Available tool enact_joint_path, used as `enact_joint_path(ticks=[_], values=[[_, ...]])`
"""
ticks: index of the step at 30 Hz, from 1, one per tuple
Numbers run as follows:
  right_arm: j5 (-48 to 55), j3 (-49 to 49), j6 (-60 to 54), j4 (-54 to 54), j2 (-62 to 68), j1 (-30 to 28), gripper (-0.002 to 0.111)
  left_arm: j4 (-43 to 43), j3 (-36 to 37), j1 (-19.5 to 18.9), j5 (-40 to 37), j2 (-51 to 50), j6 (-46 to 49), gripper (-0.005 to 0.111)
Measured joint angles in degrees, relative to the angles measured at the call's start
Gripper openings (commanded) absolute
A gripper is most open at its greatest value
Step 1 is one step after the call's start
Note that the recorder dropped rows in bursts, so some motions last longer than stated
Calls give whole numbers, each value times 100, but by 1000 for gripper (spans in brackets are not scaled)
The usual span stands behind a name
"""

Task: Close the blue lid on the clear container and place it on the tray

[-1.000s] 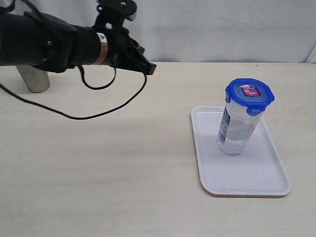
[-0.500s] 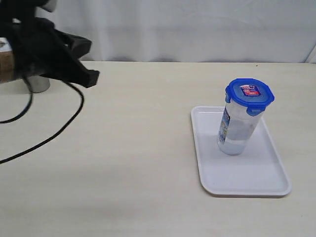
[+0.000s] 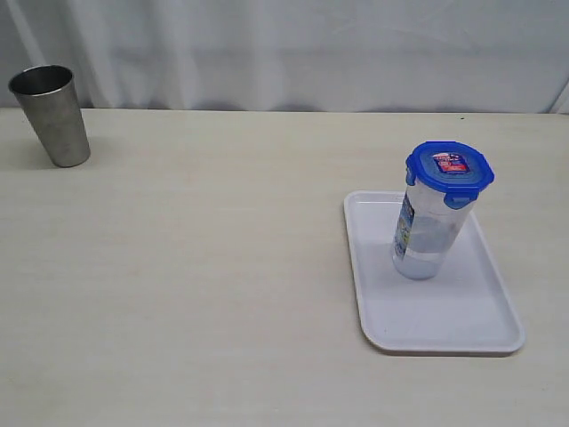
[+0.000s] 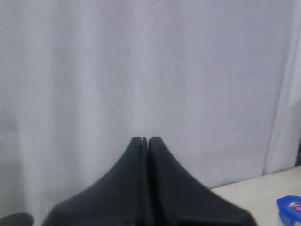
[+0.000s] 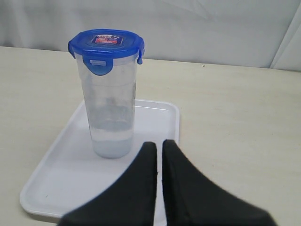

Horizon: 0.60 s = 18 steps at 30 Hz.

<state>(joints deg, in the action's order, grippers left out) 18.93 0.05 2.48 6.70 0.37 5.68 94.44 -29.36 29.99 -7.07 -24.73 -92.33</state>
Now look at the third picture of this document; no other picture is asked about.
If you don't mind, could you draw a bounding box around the clear plastic container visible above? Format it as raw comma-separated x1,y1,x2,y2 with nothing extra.
391,181,475,280

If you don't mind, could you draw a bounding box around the blue container lid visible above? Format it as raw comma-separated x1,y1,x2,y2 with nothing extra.
405,141,494,210

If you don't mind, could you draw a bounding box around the white plastic tray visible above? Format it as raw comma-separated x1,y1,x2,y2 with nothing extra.
343,190,525,356

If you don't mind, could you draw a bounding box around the white backdrop curtain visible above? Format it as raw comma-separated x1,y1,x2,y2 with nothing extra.
1,1,568,114

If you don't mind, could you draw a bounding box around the stainless steel cup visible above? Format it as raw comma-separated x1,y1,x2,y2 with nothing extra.
8,65,91,168

